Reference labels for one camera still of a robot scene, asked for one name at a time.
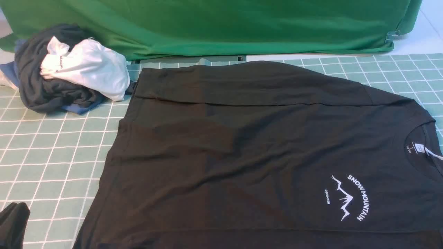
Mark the black robot arm, left side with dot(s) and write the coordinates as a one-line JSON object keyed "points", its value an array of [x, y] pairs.
{"points": [[13, 222]]}

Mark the white crumpled garment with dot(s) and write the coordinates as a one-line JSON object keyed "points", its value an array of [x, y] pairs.
{"points": [[89, 64]]}

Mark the green backdrop cloth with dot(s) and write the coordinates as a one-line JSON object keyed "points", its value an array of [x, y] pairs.
{"points": [[143, 29]]}

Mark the dark gray long-sleeve top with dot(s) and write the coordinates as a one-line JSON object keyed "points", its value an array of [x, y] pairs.
{"points": [[266, 155]]}

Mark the green checkered tablecloth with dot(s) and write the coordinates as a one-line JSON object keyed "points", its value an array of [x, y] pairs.
{"points": [[53, 162]]}

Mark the metal binder clip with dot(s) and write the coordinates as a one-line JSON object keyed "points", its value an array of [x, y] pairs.
{"points": [[392, 36]]}

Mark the dark gray crumpled garment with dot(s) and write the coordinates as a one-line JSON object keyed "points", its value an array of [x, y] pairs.
{"points": [[72, 34]]}

